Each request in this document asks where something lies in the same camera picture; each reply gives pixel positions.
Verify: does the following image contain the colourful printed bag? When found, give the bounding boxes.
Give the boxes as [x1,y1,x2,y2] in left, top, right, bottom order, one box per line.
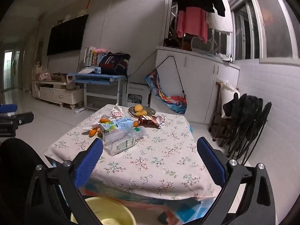
[145,56,188,115]

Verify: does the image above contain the red hanging garment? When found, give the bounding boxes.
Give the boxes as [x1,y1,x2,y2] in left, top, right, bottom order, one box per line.
[176,7,209,44]

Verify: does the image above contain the pink cloth bundle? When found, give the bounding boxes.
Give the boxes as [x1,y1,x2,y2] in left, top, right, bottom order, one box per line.
[38,71,52,81]

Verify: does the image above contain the black wall television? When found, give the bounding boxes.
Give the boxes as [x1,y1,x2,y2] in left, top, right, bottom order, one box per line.
[46,14,89,56]

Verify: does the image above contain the window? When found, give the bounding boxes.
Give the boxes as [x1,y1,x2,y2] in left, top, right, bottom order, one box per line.
[230,0,300,61]

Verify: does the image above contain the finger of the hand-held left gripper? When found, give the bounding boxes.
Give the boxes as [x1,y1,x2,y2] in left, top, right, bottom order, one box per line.
[13,112,35,125]
[0,104,18,113]

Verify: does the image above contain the papers on desk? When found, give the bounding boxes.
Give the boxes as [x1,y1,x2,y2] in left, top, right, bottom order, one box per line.
[78,67,102,74]

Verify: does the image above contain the cream television stand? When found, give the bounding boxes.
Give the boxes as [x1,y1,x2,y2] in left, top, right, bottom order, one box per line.
[31,79,85,110]

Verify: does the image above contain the wooden chair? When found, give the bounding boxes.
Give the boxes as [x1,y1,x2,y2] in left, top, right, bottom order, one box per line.
[208,80,240,141]

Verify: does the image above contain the clear plastic bottle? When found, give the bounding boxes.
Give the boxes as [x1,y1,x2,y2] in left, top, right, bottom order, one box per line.
[102,126,147,156]

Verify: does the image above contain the floral tablecloth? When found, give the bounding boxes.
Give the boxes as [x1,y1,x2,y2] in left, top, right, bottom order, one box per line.
[44,103,222,201]

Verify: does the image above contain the dark striped backpack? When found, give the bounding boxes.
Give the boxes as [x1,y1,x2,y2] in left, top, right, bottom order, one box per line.
[98,52,131,76]

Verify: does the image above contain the blue study desk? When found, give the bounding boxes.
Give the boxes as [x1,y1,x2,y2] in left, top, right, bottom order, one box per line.
[67,73,127,112]

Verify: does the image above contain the white cushion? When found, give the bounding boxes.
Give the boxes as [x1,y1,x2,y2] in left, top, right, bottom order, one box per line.
[220,81,240,118]

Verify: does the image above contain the white cabinet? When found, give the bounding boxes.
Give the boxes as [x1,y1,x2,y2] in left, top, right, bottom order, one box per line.
[150,46,241,125]

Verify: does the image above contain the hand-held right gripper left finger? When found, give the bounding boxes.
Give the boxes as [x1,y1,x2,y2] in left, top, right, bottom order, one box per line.
[25,138,104,225]

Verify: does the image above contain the white box appliance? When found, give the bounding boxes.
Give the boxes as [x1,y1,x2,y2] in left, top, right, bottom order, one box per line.
[127,82,152,108]

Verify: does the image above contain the brown red snack wrapper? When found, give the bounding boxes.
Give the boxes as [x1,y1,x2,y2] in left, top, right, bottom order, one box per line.
[137,114,166,129]

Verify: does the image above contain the black folding chairs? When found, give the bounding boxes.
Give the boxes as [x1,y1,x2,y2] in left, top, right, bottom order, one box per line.
[222,93,273,160]

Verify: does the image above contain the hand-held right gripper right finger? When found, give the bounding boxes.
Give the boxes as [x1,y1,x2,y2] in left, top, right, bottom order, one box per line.
[197,136,276,225]

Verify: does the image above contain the white hanging towel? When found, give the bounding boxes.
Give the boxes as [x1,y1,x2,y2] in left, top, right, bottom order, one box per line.
[207,11,234,34]

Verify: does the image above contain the yellow plastic bin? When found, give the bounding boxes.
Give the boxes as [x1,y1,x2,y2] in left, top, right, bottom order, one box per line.
[70,197,137,225]

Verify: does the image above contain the dark patterned fruit plate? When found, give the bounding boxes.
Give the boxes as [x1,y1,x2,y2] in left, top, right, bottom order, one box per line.
[128,106,156,118]

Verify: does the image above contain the row of books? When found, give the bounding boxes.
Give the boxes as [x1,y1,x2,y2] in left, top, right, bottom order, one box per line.
[83,47,104,67]

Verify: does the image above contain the blue drink carton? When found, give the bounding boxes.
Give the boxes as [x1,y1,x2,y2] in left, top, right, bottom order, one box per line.
[100,116,135,134]

